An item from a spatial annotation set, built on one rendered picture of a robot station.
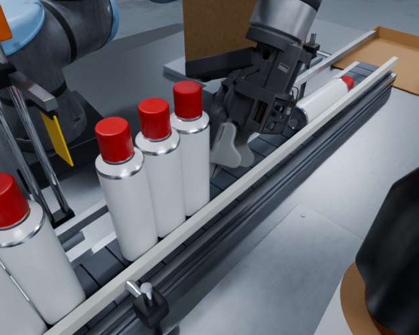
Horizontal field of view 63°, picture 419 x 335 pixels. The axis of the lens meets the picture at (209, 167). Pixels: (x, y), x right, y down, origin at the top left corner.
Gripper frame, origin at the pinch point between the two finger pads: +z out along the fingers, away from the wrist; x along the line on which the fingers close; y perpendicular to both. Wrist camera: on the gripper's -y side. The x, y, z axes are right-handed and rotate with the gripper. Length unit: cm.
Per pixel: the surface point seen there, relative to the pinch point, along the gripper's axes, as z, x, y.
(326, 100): -14.8, 27.7, 2.4
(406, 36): -41, 86, -3
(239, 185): 0.8, 2.3, 4.6
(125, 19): -13, 210, -302
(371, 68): -26, 55, 0
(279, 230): 4.0, 3.8, 12.6
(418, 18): -124, 402, -71
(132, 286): 11.6, -15.5, 5.7
